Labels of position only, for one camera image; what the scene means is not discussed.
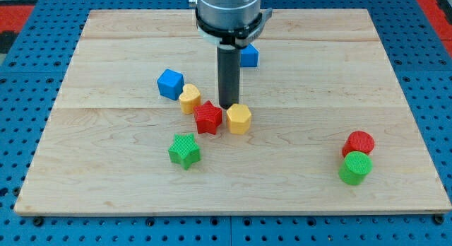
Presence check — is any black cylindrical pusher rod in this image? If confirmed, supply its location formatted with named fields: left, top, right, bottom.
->
left=217, top=48, right=241, bottom=109

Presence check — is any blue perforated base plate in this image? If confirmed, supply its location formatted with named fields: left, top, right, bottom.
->
left=1, top=0, right=451, bottom=245

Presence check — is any yellow hexagon block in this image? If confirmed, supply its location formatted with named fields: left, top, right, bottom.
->
left=227, top=104, right=252, bottom=135

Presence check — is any yellow heart block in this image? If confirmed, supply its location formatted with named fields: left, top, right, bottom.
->
left=179, top=83, right=201, bottom=115

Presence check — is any blue block behind rod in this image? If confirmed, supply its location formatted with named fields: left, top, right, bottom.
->
left=240, top=44, right=259, bottom=67

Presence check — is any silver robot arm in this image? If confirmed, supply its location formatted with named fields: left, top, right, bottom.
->
left=188, top=0, right=273, bottom=109

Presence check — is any blue cube block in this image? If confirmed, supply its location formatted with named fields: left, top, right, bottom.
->
left=157, top=69, right=184, bottom=100

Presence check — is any red cylinder block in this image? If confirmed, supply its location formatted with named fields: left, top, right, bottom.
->
left=342, top=131, right=375, bottom=157

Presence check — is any green cylinder block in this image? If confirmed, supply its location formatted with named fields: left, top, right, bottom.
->
left=338, top=151, right=373, bottom=185

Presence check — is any red star block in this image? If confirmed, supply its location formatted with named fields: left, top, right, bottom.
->
left=194, top=100, right=222, bottom=135

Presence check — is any wooden board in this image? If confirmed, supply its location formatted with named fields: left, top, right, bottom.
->
left=14, top=9, right=451, bottom=216

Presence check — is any green star block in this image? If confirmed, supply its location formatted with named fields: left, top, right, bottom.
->
left=168, top=133, right=201, bottom=170

